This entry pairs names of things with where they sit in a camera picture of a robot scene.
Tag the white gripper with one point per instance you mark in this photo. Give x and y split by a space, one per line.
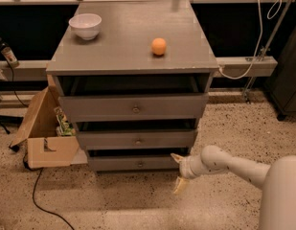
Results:
185 169

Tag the grey bottom drawer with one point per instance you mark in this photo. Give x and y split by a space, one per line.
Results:
132 163

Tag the grey drawer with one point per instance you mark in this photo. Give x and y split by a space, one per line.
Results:
120 140
132 163
133 107

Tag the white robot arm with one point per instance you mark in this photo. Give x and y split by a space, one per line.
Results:
277 182

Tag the grey middle drawer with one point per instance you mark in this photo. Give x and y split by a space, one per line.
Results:
120 140

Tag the grey top drawer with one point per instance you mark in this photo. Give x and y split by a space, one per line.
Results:
133 107

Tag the grey drawer cabinet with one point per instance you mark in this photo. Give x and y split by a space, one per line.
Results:
119 61

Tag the open cardboard box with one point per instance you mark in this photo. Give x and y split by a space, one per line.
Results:
39 131

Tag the green packet in box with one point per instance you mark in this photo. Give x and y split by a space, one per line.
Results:
64 128

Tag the orange fruit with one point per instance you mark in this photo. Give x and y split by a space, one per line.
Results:
158 46

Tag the dark grey side cabinet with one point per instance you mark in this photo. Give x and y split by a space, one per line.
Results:
281 86

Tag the white ceramic bowl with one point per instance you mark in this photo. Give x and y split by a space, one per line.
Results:
86 25

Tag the small labelled bottle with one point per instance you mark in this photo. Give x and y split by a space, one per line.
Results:
8 54

